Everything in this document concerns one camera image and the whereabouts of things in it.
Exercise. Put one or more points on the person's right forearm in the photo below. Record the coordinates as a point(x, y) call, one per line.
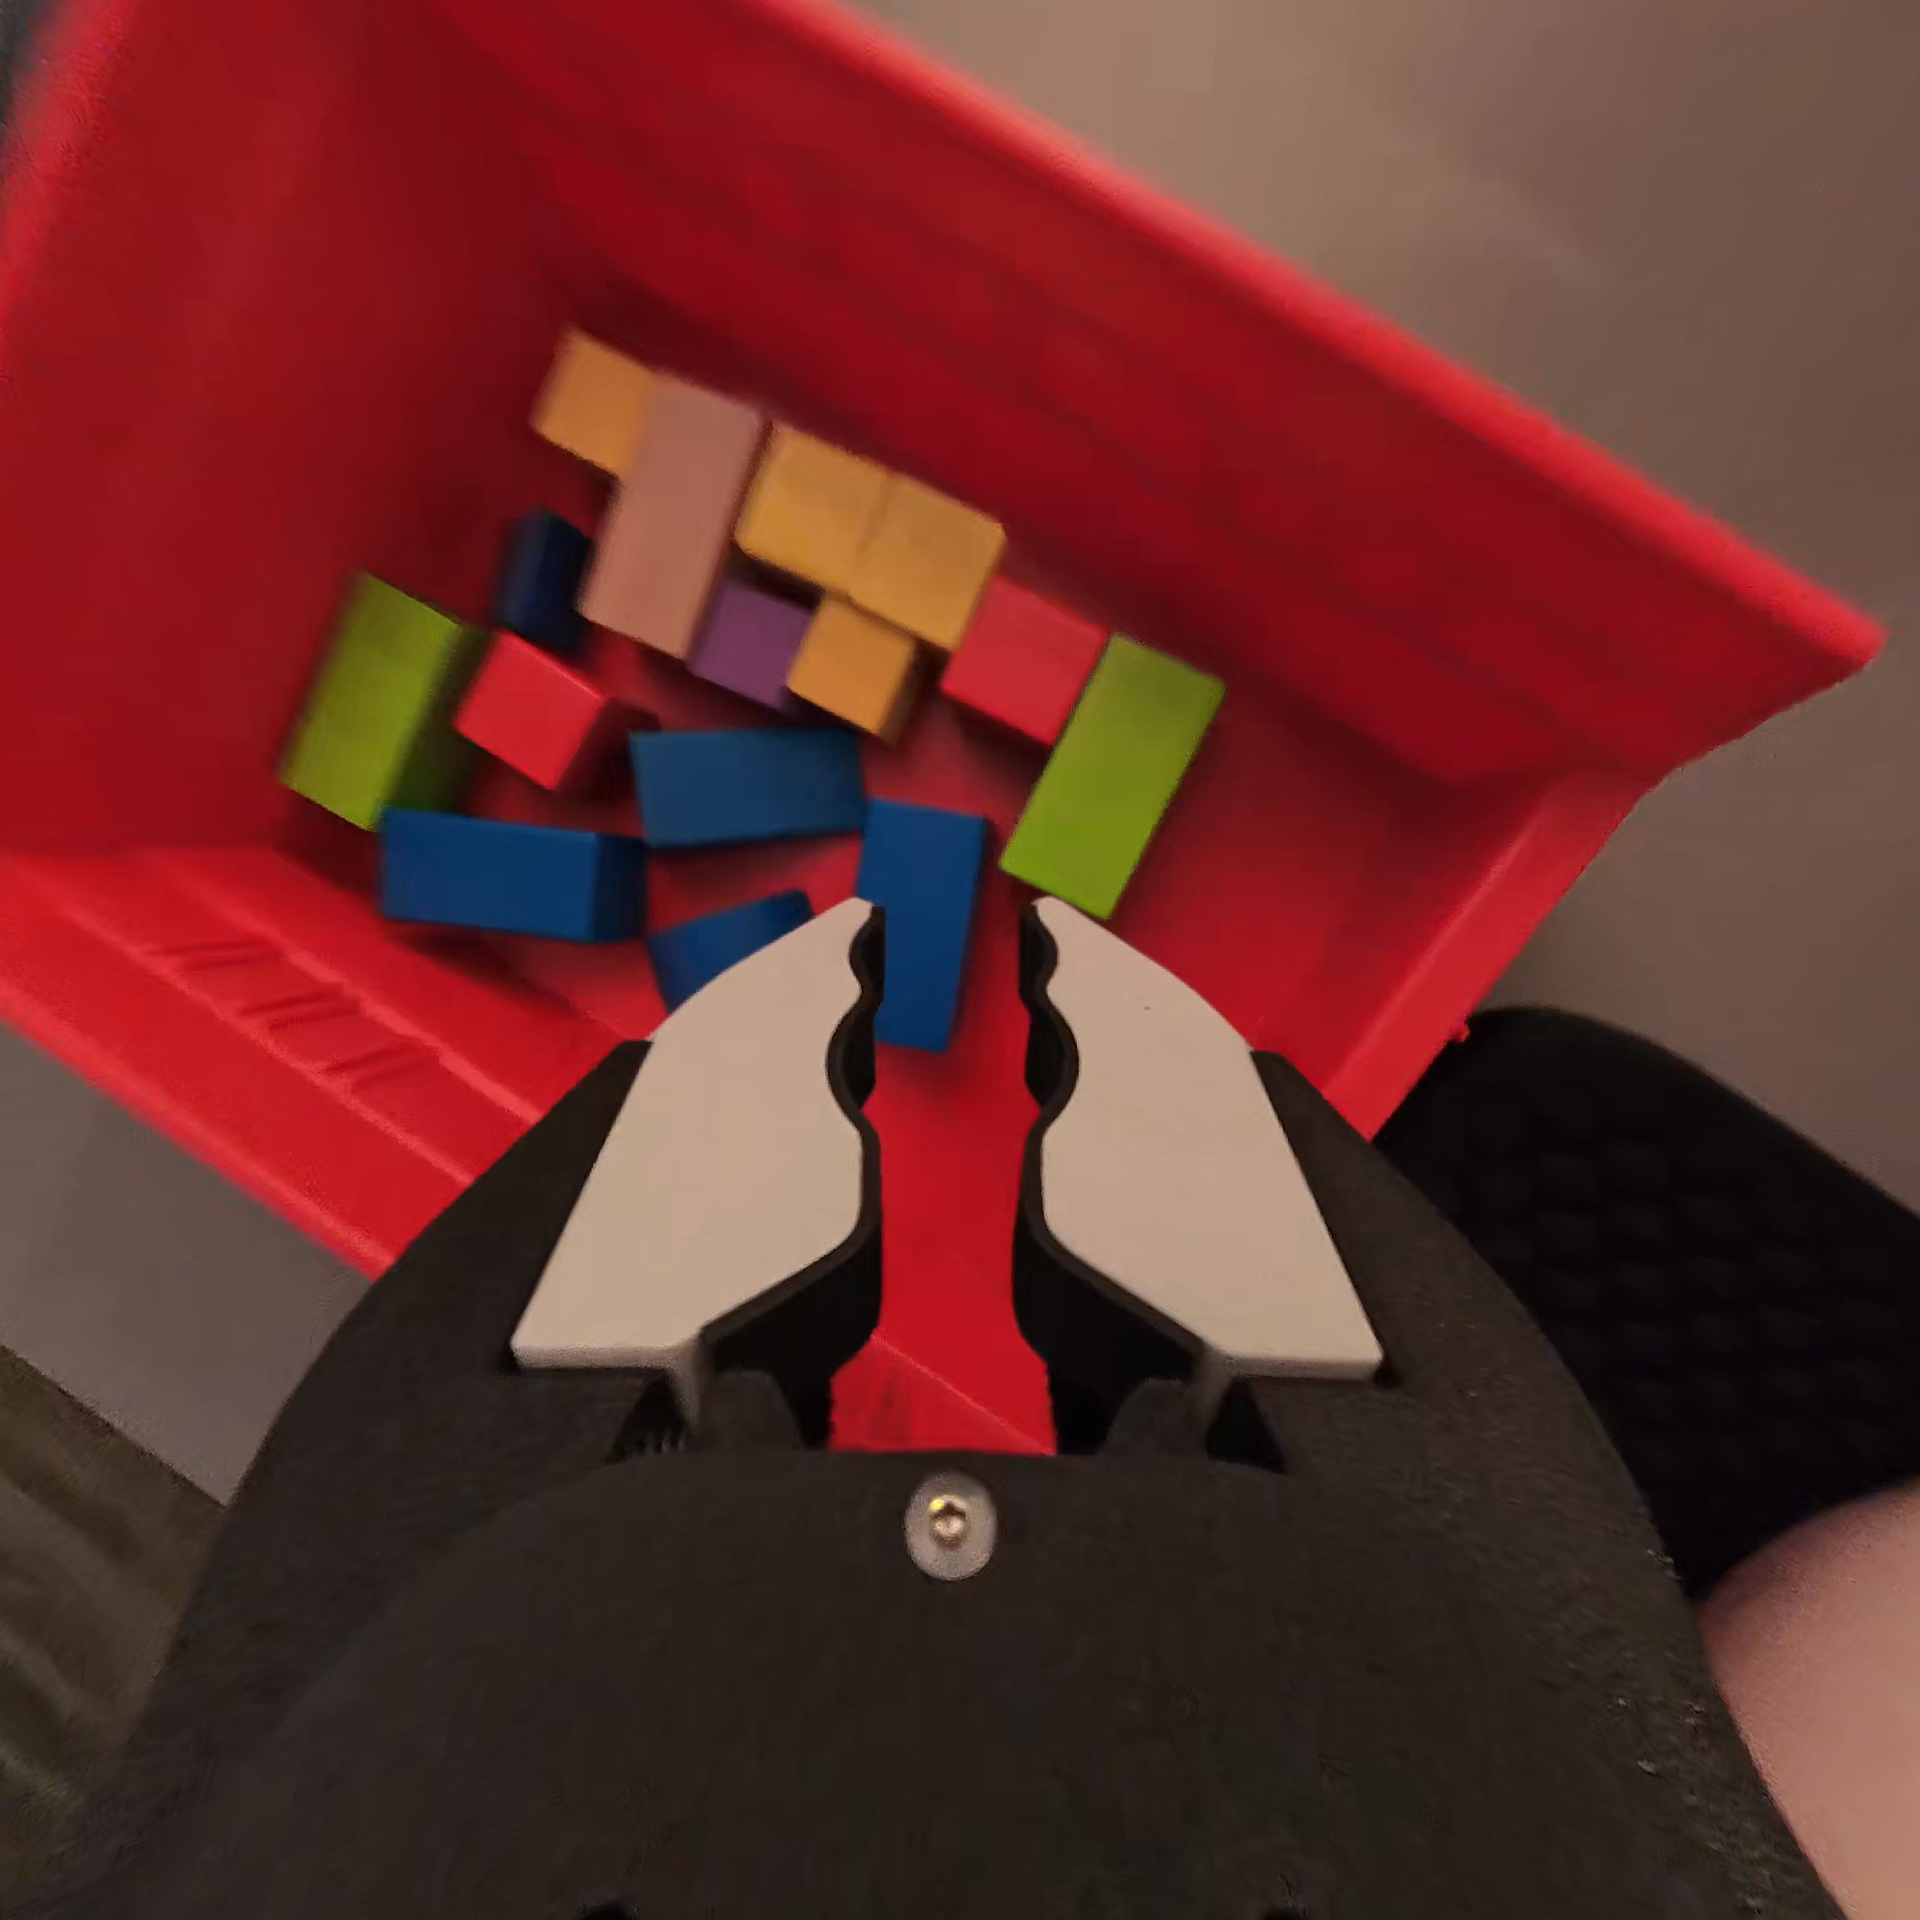
point(1832, 1694)

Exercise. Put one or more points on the red wooden cube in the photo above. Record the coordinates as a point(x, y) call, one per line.
point(1019, 660)
point(532, 706)

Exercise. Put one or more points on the purple wooden cube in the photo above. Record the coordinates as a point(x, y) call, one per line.
point(752, 640)

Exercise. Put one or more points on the beige long wooden block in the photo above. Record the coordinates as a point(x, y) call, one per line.
point(669, 516)

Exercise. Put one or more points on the red plastic bin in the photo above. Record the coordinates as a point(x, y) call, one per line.
point(1274, 495)

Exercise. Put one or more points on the green wooden block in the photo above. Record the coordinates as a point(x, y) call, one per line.
point(376, 722)
point(1111, 772)

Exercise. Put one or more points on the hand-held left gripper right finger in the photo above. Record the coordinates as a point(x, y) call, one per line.
point(1184, 1185)

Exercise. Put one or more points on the orange wooden cube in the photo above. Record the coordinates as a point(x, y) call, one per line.
point(594, 398)
point(929, 561)
point(810, 503)
point(856, 668)

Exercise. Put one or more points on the blue half-round wooden block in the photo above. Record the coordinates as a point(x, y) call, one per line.
point(723, 946)

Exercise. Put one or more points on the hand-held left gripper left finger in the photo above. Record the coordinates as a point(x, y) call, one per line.
point(723, 1170)

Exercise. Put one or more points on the blue rectangular wooden block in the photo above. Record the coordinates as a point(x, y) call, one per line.
point(743, 781)
point(923, 917)
point(511, 879)

